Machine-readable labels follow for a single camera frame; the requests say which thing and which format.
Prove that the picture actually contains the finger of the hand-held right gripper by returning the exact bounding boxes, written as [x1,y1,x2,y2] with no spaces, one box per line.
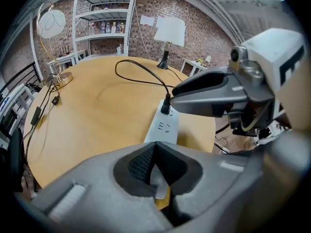
[169,83,248,118]

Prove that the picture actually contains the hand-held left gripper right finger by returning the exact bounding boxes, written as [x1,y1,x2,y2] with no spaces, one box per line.
[155,141,265,228]

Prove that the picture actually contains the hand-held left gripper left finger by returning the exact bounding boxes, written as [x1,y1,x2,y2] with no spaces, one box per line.
[31,141,174,233]

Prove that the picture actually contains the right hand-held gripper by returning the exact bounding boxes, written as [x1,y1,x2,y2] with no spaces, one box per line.
[172,28,307,137]

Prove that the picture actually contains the black lamp power cable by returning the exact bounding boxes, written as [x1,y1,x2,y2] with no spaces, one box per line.
[115,59,184,115]

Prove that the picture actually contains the white power strip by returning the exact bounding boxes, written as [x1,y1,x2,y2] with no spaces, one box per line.
[144,100,180,200]

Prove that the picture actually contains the white shade lamp black base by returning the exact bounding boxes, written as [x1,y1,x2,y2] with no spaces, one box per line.
[153,16,187,70]

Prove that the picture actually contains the person's right forearm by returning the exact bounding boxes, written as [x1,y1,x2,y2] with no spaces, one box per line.
[276,54,311,131]

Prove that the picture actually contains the gold arc lamp globe shade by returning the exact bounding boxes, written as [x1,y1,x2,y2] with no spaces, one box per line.
[36,2,74,88]

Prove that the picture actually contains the white side table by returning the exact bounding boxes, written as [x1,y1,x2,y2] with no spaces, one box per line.
[47,50,87,70]
[181,58,207,77]

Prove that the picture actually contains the white paper sheet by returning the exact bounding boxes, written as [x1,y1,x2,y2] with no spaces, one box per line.
[140,15,155,27]

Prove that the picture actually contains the black chair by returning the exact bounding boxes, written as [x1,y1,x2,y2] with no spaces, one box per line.
[8,127,25,193]

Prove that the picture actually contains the row of plastic bottles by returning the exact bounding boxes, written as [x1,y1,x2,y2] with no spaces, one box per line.
[88,20,126,35]

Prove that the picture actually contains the white metal shelving unit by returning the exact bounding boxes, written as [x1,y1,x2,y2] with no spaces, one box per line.
[72,0,138,63]

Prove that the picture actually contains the black metal railing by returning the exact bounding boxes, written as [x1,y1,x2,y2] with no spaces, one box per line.
[0,62,43,94]

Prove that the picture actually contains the white wall cord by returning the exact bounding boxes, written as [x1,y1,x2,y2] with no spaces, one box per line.
[135,7,152,59]

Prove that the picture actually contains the black cable with adapter block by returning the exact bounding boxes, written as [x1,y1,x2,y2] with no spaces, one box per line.
[24,81,53,165]

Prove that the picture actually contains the black cable with inline switch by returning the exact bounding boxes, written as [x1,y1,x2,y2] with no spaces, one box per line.
[42,73,61,106]

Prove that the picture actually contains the white wire rack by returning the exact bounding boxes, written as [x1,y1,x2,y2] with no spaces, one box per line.
[0,83,36,150]

